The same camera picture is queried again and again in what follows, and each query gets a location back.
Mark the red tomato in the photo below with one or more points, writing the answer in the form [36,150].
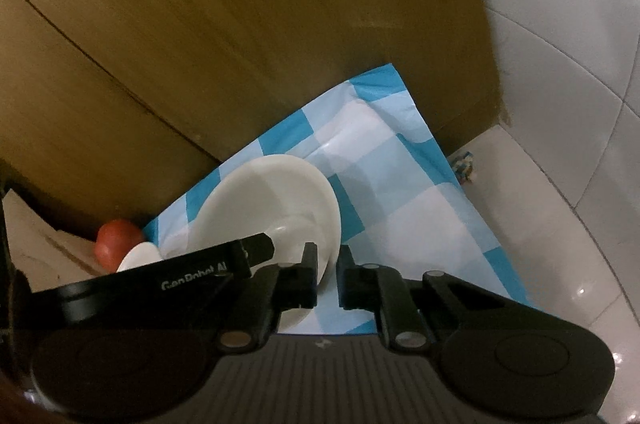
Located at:
[117,239]

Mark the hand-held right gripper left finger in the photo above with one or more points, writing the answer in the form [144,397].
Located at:
[300,284]

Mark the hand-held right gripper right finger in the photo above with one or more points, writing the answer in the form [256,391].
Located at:
[348,284]

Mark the wooden knife block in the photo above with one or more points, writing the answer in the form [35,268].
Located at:
[30,229]

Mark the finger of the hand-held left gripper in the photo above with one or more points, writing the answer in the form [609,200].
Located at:
[257,249]

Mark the person's left forearm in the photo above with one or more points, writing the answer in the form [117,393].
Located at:
[17,406]

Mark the cream bowl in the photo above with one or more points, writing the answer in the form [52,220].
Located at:
[140,256]
[270,189]

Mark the blue white checkered tablecloth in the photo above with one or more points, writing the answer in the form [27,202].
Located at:
[400,204]

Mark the wooden cabinet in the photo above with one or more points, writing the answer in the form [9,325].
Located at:
[250,29]

